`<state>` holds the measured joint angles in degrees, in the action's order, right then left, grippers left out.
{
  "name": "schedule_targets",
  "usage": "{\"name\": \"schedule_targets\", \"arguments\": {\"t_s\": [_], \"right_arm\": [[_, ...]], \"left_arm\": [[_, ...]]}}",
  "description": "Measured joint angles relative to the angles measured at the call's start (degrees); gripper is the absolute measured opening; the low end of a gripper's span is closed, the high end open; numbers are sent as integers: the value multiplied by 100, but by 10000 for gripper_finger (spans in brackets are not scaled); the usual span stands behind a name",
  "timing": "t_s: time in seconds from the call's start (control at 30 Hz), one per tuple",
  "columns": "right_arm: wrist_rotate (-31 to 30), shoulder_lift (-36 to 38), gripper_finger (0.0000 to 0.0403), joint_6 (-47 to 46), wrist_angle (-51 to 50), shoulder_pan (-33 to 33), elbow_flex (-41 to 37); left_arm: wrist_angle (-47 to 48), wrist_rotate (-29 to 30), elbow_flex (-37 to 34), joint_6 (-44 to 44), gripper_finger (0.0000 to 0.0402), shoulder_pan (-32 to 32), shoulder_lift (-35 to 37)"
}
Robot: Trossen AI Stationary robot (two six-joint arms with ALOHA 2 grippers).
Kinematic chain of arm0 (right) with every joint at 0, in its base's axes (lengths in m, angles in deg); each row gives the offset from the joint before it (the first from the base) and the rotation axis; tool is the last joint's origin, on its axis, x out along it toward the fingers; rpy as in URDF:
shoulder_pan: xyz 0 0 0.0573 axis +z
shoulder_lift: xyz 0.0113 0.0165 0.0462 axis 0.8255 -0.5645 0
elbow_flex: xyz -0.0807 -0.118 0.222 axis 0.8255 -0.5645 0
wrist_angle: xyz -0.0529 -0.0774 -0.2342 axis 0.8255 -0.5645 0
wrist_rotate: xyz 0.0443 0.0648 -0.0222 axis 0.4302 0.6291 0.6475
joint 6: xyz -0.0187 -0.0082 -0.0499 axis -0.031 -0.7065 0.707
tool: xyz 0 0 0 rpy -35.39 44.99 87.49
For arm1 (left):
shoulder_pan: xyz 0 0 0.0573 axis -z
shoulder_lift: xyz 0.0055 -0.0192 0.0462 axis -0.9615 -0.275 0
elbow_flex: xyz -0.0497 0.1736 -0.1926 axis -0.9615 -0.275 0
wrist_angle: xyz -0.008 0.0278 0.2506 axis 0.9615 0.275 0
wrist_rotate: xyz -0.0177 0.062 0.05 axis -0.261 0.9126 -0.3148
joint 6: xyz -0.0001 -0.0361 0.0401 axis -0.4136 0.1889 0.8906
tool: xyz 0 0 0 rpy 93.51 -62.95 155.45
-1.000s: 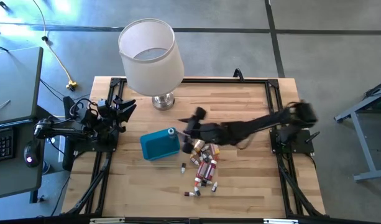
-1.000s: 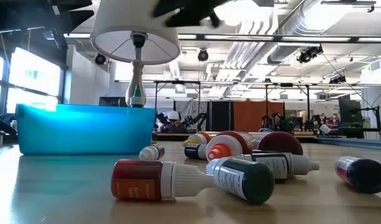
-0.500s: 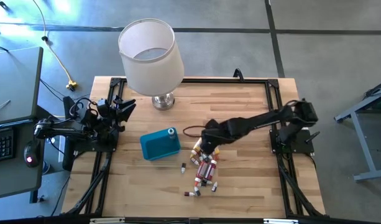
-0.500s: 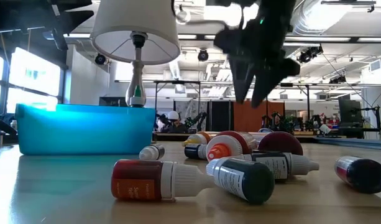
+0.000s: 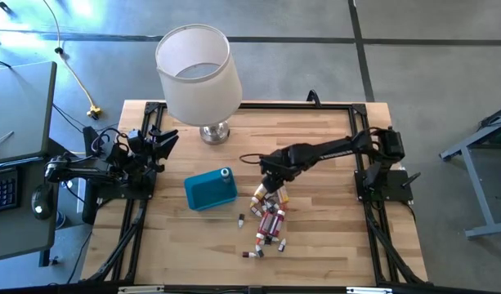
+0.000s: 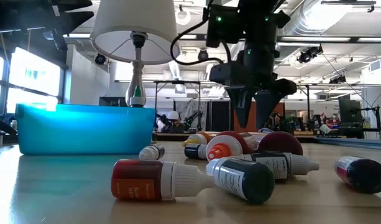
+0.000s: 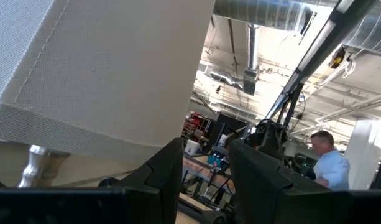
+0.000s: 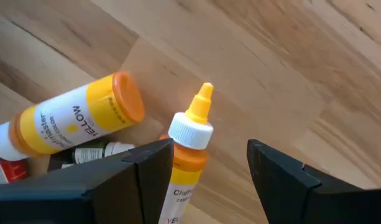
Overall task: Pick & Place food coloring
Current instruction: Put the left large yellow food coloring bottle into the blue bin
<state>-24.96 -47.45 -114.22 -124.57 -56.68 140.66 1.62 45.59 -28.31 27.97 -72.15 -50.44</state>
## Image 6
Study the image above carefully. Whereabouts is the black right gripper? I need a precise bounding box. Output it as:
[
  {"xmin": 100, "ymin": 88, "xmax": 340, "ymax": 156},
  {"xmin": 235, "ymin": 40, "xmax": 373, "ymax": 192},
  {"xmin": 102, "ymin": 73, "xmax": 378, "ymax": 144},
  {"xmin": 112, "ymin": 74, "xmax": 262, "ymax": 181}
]
[{"xmin": 209, "ymin": 42, "xmax": 298, "ymax": 130}]

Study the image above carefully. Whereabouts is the black metal frame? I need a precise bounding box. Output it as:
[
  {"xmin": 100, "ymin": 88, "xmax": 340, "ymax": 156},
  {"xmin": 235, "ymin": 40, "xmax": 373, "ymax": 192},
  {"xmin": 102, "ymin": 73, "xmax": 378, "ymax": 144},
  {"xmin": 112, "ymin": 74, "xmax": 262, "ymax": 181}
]
[
  {"xmin": 153, "ymin": 80, "xmax": 202, "ymax": 125},
  {"xmin": 295, "ymin": 83, "xmax": 311, "ymax": 125}
]

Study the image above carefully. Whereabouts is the small red-striped dropper bottle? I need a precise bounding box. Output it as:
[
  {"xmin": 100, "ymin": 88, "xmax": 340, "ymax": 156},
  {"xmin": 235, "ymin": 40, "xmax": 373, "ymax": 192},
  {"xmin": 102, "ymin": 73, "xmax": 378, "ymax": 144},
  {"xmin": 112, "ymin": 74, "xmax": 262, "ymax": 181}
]
[{"xmin": 334, "ymin": 155, "xmax": 381, "ymax": 194}]

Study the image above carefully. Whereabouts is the small dark blue dropper bottle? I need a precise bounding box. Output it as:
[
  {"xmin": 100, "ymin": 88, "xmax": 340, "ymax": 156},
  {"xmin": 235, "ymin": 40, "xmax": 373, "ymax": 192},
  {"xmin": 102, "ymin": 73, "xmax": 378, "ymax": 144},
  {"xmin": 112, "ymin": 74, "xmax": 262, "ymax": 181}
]
[{"xmin": 183, "ymin": 143, "xmax": 208, "ymax": 161}]

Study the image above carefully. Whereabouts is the white-shaded silver table lamp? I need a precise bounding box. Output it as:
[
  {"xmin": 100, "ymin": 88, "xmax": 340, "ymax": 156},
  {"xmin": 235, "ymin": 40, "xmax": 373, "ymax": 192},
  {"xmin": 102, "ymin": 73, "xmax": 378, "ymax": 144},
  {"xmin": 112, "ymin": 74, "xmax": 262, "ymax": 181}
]
[{"xmin": 90, "ymin": 0, "xmax": 181, "ymax": 108}]

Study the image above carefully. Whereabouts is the blue plastic bin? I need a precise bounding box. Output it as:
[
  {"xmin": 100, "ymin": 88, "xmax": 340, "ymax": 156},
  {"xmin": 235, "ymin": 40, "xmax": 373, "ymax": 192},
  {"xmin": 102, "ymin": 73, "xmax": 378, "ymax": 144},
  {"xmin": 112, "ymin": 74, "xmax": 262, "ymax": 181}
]
[{"xmin": 15, "ymin": 103, "xmax": 157, "ymax": 156}]

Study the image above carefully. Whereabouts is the small dark green dropper bottle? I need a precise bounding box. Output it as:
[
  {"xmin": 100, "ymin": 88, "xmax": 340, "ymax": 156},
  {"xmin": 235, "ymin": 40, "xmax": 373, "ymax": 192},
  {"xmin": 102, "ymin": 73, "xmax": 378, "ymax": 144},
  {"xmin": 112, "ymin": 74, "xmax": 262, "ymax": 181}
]
[{"xmin": 205, "ymin": 157, "xmax": 275, "ymax": 205}]

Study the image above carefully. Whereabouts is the small grey dropper bottle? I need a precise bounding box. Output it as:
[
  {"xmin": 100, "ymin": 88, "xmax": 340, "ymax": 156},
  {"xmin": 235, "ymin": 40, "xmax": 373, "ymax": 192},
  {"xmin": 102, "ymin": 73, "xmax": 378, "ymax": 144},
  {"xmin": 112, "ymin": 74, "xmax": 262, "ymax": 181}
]
[{"xmin": 139, "ymin": 144, "xmax": 165, "ymax": 161}]

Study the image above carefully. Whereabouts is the person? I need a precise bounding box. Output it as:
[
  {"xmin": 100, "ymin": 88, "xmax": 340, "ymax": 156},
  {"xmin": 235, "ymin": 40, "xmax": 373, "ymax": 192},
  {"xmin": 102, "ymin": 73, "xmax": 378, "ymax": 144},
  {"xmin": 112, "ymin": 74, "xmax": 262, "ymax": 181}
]
[{"xmin": 160, "ymin": 110, "xmax": 185, "ymax": 134}]

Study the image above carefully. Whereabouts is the blue mat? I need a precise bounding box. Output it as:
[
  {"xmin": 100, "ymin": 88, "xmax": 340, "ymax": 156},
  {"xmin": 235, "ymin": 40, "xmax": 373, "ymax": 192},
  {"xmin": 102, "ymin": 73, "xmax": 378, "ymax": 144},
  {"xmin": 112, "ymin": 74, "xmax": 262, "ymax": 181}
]
[{"xmin": 314, "ymin": 136, "xmax": 381, "ymax": 151}]

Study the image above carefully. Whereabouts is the orange partition panel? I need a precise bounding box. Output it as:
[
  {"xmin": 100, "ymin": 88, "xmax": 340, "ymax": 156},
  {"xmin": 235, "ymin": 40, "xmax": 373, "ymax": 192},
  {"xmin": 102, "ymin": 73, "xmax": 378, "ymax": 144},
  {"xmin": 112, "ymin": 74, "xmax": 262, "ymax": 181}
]
[{"xmin": 232, "ymin": 101, "xmax": 285, "ymax": 132}]

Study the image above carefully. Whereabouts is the black monitor stand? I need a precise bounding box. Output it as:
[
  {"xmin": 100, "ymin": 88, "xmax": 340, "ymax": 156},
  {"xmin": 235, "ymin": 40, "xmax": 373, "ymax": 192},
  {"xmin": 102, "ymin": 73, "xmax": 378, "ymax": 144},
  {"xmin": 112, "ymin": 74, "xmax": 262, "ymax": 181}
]
[{"xmin": 360, "ymin": 105, "xmax": 381, "ymax": 135}]

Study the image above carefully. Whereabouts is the black camera cable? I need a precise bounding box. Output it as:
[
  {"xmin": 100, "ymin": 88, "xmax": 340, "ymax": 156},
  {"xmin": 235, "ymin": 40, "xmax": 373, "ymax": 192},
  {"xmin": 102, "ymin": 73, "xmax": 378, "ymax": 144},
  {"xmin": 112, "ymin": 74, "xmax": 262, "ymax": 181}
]
[{"xmin": 170, "ymin": 0, "xmax": 232, "ymax": 67}]

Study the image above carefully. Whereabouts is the black partition panel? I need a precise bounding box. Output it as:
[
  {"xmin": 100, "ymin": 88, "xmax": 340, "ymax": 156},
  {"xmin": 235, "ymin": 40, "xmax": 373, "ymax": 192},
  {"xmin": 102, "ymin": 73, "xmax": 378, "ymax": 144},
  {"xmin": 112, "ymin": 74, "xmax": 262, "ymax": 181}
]
[{"xmin": 209, "ymin": 101, "xmax": 232, "ymax": 132}]

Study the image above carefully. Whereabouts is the large orange-tipped colouring bottle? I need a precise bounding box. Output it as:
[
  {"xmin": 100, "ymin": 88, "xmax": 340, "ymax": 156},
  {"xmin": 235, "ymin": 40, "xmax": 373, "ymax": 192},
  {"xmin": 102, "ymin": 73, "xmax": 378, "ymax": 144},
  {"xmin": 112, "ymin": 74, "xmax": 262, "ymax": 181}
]
[{"xmin": 205, "ymin": 130, "xmax": 259, "ymax": 162}]

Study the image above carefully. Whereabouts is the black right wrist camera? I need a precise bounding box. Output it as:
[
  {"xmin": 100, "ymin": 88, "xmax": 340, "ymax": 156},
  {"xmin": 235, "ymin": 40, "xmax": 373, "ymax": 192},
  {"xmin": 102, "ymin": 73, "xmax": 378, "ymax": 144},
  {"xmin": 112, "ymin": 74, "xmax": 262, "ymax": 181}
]
[{"xmin": 204, "ymin": 4, "xmax": 241, "ymax": 49}]

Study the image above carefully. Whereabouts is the small orange-label dropper bottle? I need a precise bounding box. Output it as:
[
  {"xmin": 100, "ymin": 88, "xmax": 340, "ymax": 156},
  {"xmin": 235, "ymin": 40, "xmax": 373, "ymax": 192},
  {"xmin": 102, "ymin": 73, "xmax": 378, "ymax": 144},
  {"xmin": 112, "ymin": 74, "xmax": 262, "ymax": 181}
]
[{"xmin": 111, "ymin": 159, "xmax": 216, "ymax": 202}]

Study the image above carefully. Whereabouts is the black monitor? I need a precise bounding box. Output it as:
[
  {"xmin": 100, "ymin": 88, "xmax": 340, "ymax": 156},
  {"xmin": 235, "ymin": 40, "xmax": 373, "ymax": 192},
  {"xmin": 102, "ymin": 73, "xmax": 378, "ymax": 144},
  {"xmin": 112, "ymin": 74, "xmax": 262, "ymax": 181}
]
[{"xmin": 338, "ymin": 98, "xmax": 362, "ymax": 125}]

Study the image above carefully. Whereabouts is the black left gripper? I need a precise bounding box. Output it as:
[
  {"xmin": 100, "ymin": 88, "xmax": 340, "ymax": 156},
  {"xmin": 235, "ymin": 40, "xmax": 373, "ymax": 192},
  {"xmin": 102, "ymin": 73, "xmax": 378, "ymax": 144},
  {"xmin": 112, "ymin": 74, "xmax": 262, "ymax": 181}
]
[{"xmin": 9, "ymin": 0, "xmax": 94, "ymax": 52}]

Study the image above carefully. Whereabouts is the large red Chefmaster bottle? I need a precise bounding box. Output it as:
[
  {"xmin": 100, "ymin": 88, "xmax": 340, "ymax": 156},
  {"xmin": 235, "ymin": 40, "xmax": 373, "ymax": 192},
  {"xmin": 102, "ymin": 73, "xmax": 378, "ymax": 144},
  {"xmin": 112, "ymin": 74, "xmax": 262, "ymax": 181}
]
[{"xmin": 257, "ymin": 131, "xmax": 304, "ymax": 156}]

